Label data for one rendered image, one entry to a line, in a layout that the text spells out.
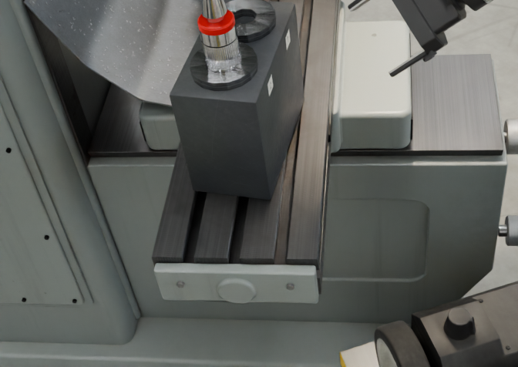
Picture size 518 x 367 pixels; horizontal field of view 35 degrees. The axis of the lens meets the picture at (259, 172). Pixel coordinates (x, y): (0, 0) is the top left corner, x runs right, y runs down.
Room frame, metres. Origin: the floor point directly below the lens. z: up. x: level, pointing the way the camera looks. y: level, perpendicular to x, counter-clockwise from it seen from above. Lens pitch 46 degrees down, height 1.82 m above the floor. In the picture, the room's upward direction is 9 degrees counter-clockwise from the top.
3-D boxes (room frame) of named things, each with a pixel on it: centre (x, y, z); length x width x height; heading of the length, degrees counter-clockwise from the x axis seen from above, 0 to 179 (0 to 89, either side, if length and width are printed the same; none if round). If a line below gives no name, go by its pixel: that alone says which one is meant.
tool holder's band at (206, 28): (0.88, 0.02, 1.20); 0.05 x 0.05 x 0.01
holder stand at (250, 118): (0.92, 0.00, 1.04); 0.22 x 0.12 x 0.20; 158
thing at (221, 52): (0.88, 0.02, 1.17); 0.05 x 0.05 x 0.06
